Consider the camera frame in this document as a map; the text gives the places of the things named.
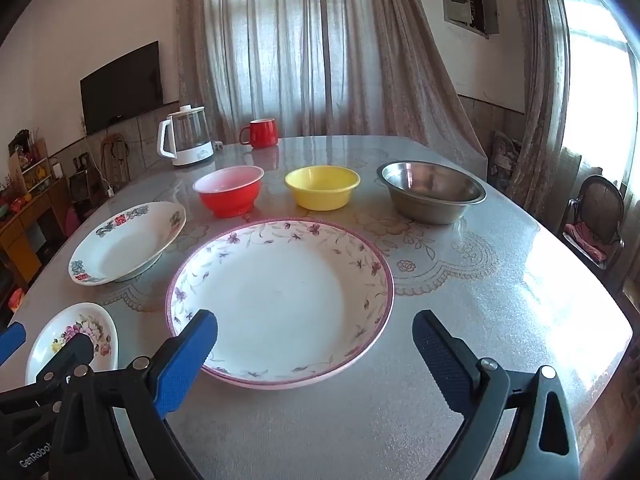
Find yellow plastic bowl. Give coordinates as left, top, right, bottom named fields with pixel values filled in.
left=284, top=165, right=361, bottom=212

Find large pink-rimmed floral plate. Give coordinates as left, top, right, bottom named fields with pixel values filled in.
left=165, top=218, right=396, bottom=392

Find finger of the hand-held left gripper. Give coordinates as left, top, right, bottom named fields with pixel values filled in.
left=0, top=322, right=27, bottom=367
left=0, top=333, right=96, bottom=411

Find bright window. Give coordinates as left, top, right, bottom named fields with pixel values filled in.
left=560, top=0, right=640, bottom=186

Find beige lace curtain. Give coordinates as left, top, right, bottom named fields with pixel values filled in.
left=175, top=0, right=488, bottom=171

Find red plastic bowl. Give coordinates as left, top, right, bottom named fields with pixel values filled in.
left=193, top=165, right=265, bottom=219

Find red mug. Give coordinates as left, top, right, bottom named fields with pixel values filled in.
left=238, top=118, right=278, bottom=149

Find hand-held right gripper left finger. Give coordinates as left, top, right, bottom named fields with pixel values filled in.
left=47, top=309, right=219, bottom=480

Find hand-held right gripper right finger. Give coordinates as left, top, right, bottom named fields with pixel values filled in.
left=411, top=309, right=581, bottom=480

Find dark wooden armchair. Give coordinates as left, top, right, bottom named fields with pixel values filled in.
left=559, top=175, right=626, bottom=273

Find wooden cabinet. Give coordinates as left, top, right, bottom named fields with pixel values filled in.
left=0, top=175, right=76, bottom=291

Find stainless steel bowl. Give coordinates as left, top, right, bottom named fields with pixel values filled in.
left=376, top=160, right=487, bottom=225

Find white glass electric kettle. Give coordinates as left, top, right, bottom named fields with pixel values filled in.
left=158, top=104, right=215, bottom=168

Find black wall television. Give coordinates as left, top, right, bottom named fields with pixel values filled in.
left=80, top=41, right=165, bottom=136

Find beige side window curtain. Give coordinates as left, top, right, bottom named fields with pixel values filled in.
left=505, top=0, right=583, bottom=216

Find grey electrical panel box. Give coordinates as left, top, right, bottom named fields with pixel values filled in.
left=440, top=0, right=500, bottom=40

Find pink chair cushion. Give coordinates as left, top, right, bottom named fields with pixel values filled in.
left=564, top=222, right=608, bottom=261

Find small rose-print plate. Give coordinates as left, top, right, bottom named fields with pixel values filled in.
left=25, top=302, right=119, bottom=386

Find small wooden ornament shelf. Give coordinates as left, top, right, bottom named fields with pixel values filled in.
left=7, top=130, right=56, bottom=196

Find white plate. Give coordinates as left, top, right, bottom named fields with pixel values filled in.
left=68, top=201, right=187, bottom=287

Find arched wooden chair back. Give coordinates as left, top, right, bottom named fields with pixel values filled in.
left=100, top=133, right=132, bottom=186

